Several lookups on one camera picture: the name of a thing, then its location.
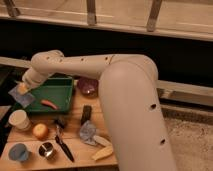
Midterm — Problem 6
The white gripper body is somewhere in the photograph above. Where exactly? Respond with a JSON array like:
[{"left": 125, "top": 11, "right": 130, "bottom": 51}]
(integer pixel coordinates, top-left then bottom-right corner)
[{"left": 22, "top": 68, "right": 50, "bottom": 90}]

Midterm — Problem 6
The small dark toy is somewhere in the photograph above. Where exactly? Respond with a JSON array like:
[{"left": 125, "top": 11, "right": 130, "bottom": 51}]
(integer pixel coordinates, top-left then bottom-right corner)
[{"left": 54, "top": 118, "right": 67, "bottom": 129}]

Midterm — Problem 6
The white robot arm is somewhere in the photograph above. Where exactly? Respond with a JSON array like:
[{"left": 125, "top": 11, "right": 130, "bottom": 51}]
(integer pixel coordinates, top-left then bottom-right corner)
[{"left": 22, "top": 50, "right": 178, "bottom": 171}]

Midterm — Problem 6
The yellow banana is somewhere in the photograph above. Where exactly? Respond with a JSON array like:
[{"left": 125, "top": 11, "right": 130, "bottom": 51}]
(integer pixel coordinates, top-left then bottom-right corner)
[{"left": 92, "top": 146, "right": 113, "bottom": 161}]

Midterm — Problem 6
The purple bowl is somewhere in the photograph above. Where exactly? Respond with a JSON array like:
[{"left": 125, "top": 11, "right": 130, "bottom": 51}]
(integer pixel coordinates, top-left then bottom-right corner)
[{"left": 77, "top": 77, "right": 98, "bottom": 97}]

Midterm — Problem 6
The green plastic tray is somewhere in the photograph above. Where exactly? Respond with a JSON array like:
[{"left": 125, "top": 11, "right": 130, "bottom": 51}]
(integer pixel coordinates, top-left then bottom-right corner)
[{"left": 25, "top": 77, "right": 74, "bottom": 114}]

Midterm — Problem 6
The white spoon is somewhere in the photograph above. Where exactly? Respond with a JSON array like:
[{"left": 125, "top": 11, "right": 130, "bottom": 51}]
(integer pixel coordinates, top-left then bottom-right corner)
[{"left": 93, "top": 135, "right": 111, "bottom": 146}]

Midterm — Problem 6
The dark chocolate bar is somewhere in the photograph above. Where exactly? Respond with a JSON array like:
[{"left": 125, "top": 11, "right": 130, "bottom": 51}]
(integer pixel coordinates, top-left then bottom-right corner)
[{"left": 81, "top": 105, "right": 92, "bottom": 124}]

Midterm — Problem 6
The blue sponge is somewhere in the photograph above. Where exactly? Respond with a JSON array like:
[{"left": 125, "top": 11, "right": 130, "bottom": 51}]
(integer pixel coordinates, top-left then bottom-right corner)
[{"left": 8, "top": 84, "right": 35, "bottom": 108}]

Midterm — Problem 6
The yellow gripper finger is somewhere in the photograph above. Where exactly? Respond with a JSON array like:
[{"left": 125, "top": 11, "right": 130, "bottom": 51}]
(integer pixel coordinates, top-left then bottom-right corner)
[{"left": 17, "top": 83, "right": 29, "bottom": 95}]

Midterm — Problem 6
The orange carrot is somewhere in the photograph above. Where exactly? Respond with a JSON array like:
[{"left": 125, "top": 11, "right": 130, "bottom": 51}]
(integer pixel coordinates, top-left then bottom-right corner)
[{"left": 41, "top": 99, "right": 58, "bottom": 110}]

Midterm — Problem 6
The black handled knife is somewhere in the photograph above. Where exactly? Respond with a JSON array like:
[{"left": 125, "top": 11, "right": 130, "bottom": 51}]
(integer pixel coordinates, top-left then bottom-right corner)
[{"left": 55, "top": 125, "right": 74, "bottom": 162}]

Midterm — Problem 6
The metal cup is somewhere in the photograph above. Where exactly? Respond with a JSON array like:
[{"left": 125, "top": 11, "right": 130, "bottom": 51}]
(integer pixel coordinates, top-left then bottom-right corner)
[{"left": 39, "top": 142, "right": 55, "bottom": 159}]

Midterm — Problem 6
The red yellow apple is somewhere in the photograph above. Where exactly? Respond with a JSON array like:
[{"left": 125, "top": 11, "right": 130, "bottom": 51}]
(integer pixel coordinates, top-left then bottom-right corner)
[{"left": 32, "top": 123, "right": 49, "bottom": 140}]

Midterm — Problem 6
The white paper cup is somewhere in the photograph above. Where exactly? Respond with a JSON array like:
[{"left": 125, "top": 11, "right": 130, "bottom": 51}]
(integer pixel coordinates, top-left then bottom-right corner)
[{"left": 9, "top": 110, "right": 31, "bottom": 131}]

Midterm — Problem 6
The crumpled blue cloth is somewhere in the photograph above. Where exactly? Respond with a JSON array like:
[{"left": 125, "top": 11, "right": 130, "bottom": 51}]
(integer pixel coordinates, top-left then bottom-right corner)
[{"left": 79, "top": 120, "right": 97, "bottom": 146}]

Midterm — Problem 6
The blue cup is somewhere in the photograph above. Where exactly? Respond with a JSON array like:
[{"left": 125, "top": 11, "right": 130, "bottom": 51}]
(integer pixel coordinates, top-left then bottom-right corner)
[{"left": 8, "top": 143, "right": 29, "bottom": 162}]

